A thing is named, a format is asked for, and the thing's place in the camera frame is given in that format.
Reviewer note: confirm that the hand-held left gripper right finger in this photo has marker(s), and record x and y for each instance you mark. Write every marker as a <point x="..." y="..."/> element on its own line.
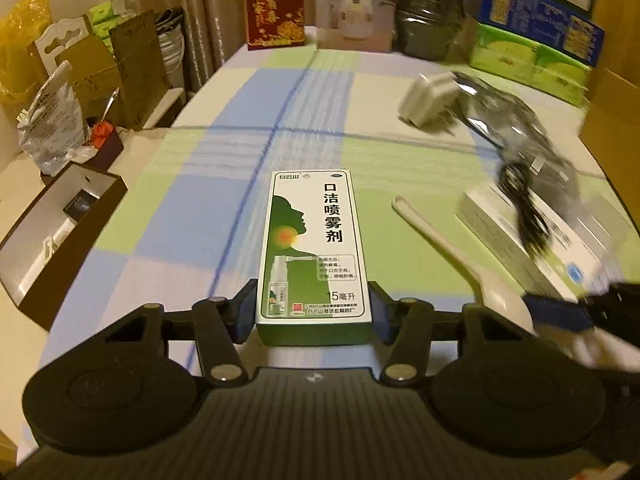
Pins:
<point x="380" y="316"/>

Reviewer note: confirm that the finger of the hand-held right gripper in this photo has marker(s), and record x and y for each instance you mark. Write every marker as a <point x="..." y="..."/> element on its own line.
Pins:
<point x="555" y="312"/>

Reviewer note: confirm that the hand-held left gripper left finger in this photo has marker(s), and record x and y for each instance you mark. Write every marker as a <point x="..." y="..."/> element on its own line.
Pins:
<point x="245" y="312"/>

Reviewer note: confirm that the white plastic rice paddle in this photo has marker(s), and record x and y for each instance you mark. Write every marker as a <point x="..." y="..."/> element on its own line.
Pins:
<point x="450" y="250"/>

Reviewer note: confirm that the green and white spray box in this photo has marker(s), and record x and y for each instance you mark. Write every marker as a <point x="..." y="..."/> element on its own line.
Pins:
<point x="310" y="240"/>

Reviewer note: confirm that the white medicine box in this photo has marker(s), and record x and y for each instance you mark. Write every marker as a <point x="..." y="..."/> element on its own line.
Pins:
<point x="500" y="230"/>

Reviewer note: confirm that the small dark brown box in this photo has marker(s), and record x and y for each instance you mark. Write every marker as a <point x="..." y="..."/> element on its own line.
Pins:
<point x="112" y="147"/>

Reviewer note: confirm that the brown tissue box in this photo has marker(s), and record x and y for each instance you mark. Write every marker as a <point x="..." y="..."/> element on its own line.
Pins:
<point x="40" y="250"/>

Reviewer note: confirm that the white charger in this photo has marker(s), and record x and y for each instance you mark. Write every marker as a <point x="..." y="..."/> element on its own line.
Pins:
<point x="432" y="100"/>

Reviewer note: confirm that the orange small item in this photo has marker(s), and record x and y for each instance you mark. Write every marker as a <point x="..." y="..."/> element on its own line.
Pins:
<point x="99" y="135"/>

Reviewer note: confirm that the metal spoon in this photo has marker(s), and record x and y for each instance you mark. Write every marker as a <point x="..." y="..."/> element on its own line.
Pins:
<point x="109" y="105"/>

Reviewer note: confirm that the green tissue pack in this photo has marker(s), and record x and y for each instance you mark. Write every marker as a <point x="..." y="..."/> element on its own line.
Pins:
<point x="525" y="65"/>

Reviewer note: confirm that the brown cardboard panel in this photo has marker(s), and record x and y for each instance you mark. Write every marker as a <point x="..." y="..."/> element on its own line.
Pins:
<point x="135" y="70"/>

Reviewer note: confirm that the stack of bowls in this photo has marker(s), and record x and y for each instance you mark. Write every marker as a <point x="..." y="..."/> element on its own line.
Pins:
<point x="172" y="50"/>

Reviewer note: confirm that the silver foil bag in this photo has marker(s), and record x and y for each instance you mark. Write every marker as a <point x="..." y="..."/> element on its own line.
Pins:
<point x="50" y="120"/>

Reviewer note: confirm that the blue carton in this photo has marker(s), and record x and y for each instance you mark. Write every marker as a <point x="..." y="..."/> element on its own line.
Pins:
<point x="540" y="22"/>

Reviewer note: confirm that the cardboard box with white tab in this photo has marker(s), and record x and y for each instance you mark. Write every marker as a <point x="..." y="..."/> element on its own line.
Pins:
<point x="75" y="70"/>

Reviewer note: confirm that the dark green wrapped jar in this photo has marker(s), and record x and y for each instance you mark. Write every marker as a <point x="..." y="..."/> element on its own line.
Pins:
<point x="430" y="15"/>

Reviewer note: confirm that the white appliance box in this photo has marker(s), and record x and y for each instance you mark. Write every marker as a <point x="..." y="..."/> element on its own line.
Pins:
<point x="355" y="10"/>

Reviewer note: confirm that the red gift box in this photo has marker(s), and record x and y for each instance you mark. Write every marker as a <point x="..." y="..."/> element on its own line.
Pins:
<point x="275" y="5"/>

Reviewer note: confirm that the beige curtain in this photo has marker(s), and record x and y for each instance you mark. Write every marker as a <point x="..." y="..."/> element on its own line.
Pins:
<point x="210" y="5"/>

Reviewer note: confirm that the stack of green tissue packs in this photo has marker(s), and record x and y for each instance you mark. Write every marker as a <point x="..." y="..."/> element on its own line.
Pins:
<point x="112" y="20"/>

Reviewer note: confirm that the yellow plastic bag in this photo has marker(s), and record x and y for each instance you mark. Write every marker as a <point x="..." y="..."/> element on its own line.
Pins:
<point x="22" y="45"/>

